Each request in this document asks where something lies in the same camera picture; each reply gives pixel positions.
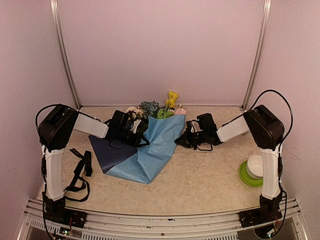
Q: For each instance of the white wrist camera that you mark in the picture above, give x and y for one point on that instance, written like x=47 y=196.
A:
x=135 y=126
x=193 y=127

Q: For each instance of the blue fake rose bunch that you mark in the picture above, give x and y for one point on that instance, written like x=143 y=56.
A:
x=149 y=108

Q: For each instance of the yellow fake flower stem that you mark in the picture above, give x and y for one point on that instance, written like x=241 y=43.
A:
x=168 y=110

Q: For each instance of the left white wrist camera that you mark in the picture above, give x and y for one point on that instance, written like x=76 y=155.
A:
x=135 y=126

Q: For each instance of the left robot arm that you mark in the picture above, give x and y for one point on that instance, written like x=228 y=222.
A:
x=54 y=134

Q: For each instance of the white ceramic bowl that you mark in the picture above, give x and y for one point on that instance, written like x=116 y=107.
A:
x=254 y=167

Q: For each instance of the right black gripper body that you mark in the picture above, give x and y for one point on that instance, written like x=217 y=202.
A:
x=194 y=139

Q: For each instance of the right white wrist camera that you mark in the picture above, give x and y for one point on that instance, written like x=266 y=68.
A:
x=193 y=127

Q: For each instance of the blue wrapping paper sheet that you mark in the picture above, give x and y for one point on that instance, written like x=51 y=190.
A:
x=140 y=164

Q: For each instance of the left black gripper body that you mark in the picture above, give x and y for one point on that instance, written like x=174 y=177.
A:
x=129 y=140

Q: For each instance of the pink fake rose bunch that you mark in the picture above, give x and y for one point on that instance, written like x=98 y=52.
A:
x=179 y=110

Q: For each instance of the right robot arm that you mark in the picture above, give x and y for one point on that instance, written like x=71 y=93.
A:
x=268 y=134

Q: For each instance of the right aluminium frame post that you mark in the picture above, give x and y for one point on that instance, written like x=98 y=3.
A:
x=258 y=53

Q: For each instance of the green plate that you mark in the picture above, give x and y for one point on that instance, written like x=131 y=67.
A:
x=246 y=178

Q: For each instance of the aluminium frame post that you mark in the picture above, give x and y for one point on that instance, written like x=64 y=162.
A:
x=258 y=53
x=54 y=6

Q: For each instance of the left aluminium frame post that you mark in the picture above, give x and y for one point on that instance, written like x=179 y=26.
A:
x=54 y=6

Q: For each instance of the front aluminium rail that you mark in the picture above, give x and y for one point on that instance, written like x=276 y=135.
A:
x=97 y=225

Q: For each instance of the black ribbon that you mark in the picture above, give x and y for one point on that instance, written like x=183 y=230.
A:
x=78 y=183

